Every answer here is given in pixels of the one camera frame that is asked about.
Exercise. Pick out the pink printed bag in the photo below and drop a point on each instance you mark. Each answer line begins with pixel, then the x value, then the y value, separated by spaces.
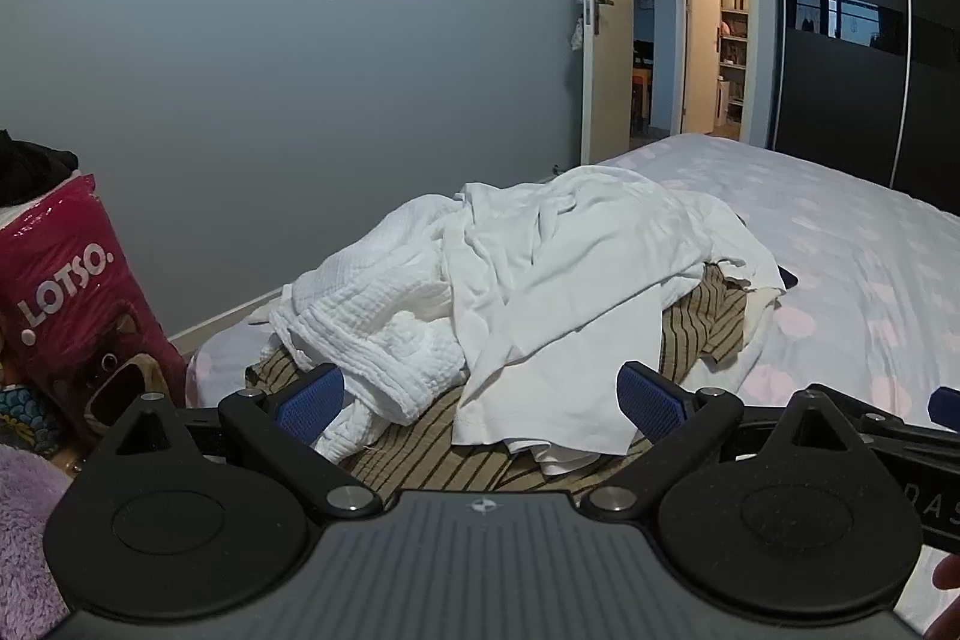
pixel 67 280

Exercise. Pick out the cream garment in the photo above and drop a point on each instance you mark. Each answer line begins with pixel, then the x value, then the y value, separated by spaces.
pixel 756 310

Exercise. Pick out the bed with pink-dotted sheet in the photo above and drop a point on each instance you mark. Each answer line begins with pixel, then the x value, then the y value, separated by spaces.
pixel 862 235

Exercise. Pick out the white waffle robe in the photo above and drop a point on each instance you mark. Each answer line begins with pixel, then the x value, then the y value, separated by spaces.
pixel 360 302

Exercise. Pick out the person's right hand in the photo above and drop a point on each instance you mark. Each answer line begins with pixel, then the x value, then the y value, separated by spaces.
pixel 951 599

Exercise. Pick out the black cloth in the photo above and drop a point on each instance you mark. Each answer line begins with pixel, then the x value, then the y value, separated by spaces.
pixel 30 168

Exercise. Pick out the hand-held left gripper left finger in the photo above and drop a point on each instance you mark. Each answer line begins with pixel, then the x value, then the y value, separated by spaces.
pixel 307 398

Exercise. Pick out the black wardrobe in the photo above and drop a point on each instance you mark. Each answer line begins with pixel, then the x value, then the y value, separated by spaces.
pixel 840 108

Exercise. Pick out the hallway shelf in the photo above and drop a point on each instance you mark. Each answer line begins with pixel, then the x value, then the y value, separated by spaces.
pixel 733 55

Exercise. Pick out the white t-shirt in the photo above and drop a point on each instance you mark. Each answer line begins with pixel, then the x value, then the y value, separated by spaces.
pixel 570 310

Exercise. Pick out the purple fluffy blanket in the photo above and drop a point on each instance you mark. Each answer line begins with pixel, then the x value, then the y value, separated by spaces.
pixel 26 520

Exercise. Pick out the brown striped shirt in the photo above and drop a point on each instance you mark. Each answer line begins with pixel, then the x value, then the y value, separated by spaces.
pixel 442 437

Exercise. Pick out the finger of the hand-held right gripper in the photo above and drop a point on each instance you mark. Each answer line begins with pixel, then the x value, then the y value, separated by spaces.
pixel 900 426
pixel 946 403

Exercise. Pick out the hallway door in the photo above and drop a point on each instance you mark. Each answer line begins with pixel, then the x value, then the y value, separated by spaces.
pixel 699 10

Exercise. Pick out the blue patterned cushion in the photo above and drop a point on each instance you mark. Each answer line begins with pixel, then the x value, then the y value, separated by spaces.
pixel 22 419

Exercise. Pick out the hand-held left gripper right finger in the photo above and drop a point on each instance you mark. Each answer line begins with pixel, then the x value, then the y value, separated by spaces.
pixel 652 401

